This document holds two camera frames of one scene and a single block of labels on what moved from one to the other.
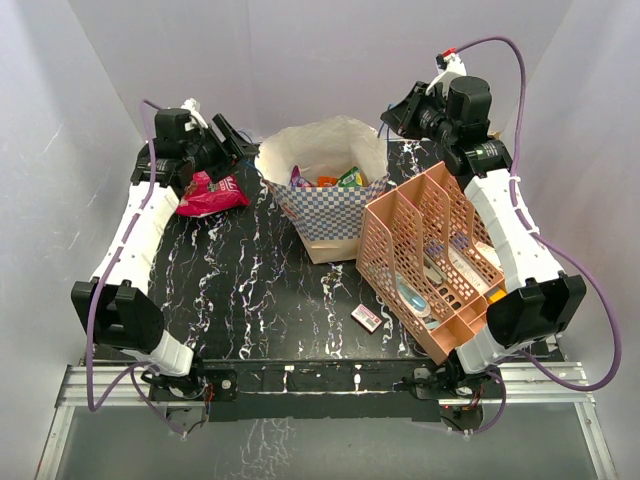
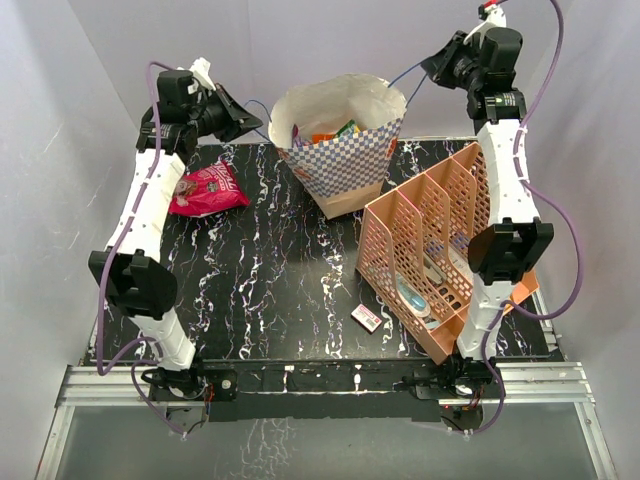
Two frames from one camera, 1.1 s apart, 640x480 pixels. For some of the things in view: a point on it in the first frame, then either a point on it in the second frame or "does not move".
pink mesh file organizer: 429,252 does not move
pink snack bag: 201,197 does not move
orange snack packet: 327,181 -> 317,137
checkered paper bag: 324,172 -> 346,172
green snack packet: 352,178 -> 347,127
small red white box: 366,318 does not move
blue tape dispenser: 415,301 does not move
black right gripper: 403,116 -> 440,64
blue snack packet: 297,180 -> 295,138
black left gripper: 230,152 -> 237,120
